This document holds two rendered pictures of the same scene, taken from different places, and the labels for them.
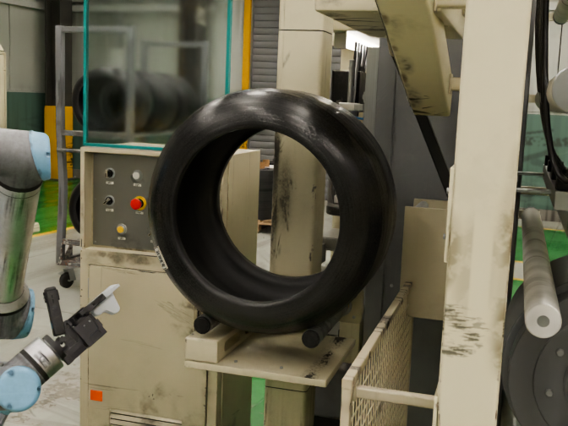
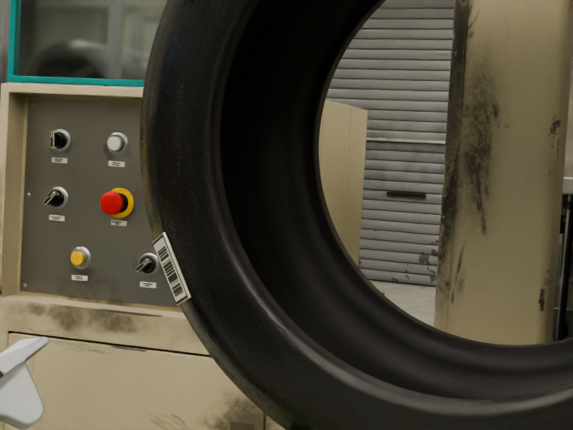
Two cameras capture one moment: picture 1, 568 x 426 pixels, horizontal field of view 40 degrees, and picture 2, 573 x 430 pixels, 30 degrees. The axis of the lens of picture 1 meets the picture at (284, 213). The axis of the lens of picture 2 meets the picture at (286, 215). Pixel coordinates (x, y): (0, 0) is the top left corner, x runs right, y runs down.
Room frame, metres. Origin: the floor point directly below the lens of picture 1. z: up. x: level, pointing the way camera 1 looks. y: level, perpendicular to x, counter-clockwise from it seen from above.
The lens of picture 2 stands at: (0.99, 0.17, 1.17)
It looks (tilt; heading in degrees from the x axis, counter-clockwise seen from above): 3 degrees down; 2
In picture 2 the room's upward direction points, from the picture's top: 3 degrees clockwise
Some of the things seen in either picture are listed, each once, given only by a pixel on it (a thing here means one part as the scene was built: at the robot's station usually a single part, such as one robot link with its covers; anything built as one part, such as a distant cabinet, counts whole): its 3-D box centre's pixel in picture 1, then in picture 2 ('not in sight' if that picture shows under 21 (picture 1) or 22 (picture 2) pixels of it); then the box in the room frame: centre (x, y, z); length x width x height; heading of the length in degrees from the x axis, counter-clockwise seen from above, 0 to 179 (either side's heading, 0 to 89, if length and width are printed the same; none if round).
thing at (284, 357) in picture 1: (275, 351); not in sight; (2.02, 0.01, 0.80); 0.37 x 0.36 x 0.02; 74
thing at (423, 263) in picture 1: (433, 257); not in sight; (2.13, -0.42, 1.05); 0.20 x 0.15 x 0.30; 164
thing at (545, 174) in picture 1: (538, 173); not in sight; (2.04, -0.66, 1.30); 0.83 x 0.13 x 0.08; 164
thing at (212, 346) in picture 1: (226, 331); not in sight; (2.06, 0.14, 0.84); 0.36 x 0.09 x 0.06; 164
